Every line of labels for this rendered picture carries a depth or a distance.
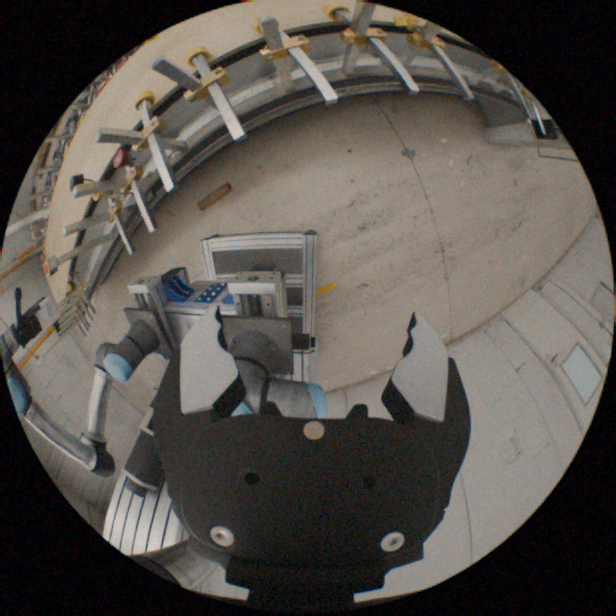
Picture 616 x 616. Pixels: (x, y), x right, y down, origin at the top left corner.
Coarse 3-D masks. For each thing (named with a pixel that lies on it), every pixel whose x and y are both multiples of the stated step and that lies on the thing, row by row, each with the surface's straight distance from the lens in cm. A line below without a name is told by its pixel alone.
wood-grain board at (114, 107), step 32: (256, 0) 127; (288, 0) 118; (320, 0) 117; (352, 0) 121; (160, 32) 153; (192, 32) 121; (224, 32) 103; (256, 32) 94; (288, 32) 92; (448, 32) 131; (128, 64) 152; (128, 96) 120; (160, 96) 95; (96, 128) 142; (128, 128) 104; (64, 160) 198; (96, 160) 127; (64, 192) 184; (64, 224) 186; (64, 288) 245
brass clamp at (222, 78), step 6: (210, 72) 73; (222, 72) 70; (204, 78) 72; (210, 78) 70; (216, 78) 69; (222, 78) 70; (228, 78) 71; (204, 84) 70; (210, 84) 70; (222, 84) 72; (198, 90) 70; (204, 90) 71; (186, 96) 72; (192, 96) 71; (198, 96) 72; (204, 96) 73; (192, 102) 73
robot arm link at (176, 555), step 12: (144, 552) 33; (156, 552) 33; (168, 552) 34; (180, 552) 35; (144, 564) 28; (156, 564) 29; (168, 564) 30; (180, 564) 32; (192, 564) 34; (204, 564) 37; (216, 564) 41; (168, 576) 29; (180, 576) 30; (192, 576) 33; (204, 576) 36; (192, 588) 32
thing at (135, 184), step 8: (128, 160) 102; (128, 168) 101; (136, 184) 94; (136, 192) 93; (136, 200) 93; (144, 200) 91; (144, 208) 88; (144, 216) 89; (152, 216) 88; (152, 224) 86
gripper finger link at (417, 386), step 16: (416, 320) 12; (416, 336) 11; (432, 336) 11; (416, 352) 10; (432, 352) 10; (400, 368) 8; (416, 368) 9; (432, 368) 9; (400, 384) 8; (416, 384) 8; (432, 384) 9; (384, 400) 9; (400, 400) 8; (416, 400) 8; (432, 400) 8; (400, 416) 8; (432, 416) 8
